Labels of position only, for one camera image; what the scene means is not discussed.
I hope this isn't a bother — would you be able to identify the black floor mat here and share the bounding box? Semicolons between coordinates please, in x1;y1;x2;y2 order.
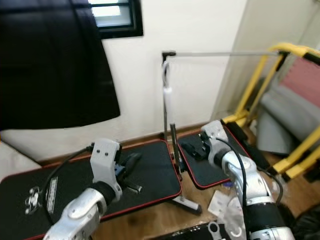
147;227;213;240

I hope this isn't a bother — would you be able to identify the small black bench pad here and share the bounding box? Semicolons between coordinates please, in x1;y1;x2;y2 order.
177;127;251;190

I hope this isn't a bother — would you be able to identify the large black bench pad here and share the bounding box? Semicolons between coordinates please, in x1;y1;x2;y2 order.
0;139;183;240

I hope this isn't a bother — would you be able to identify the black foam roller bar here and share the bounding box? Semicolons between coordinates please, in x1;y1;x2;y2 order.
227;120;278;176

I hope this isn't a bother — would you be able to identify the grey metal bench foot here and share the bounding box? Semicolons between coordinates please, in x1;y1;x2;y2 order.
170;195;202;216

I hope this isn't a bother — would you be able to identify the white paper card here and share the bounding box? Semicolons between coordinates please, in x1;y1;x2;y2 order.
209;190;231;218

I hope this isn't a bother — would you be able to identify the clear crumpled plastic wrap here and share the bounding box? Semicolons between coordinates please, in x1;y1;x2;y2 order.
222;197;248;238

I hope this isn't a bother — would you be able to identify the grey folded mat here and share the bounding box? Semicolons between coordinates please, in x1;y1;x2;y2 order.
255;85;320;156

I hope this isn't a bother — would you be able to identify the white soft bundle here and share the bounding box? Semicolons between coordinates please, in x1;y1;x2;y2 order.
0;142;42;178

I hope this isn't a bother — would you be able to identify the pink foam mat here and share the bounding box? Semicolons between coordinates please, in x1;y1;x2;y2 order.
280;56;320;108

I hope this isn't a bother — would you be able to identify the black plastic bag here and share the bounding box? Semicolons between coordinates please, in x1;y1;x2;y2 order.
292;202;320;240

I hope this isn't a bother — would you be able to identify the black curtain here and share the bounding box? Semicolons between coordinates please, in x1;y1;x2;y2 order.
0;0;122;132

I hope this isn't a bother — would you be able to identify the translucent plastic panel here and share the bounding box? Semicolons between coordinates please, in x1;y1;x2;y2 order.
210;0;316;121

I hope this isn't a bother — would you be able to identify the black framed window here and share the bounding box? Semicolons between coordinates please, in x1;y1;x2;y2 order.
87;0;144;40

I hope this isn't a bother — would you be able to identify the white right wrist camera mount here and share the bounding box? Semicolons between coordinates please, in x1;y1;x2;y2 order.
200;120;230;151

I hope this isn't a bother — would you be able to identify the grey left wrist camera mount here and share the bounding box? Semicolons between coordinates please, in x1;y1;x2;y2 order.
91;138;123;188

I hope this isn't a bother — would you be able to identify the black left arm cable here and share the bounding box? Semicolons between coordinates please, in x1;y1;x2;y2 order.
44;144;96;228

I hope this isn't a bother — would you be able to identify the white plastic ring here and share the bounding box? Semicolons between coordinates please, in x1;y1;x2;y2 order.
207;221;222;240

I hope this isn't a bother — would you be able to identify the grey metal rack frame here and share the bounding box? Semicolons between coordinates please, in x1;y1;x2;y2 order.
161;50;283;143

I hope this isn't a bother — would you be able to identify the yellow metal exercise frame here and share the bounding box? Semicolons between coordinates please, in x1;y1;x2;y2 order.
222;42;320;182

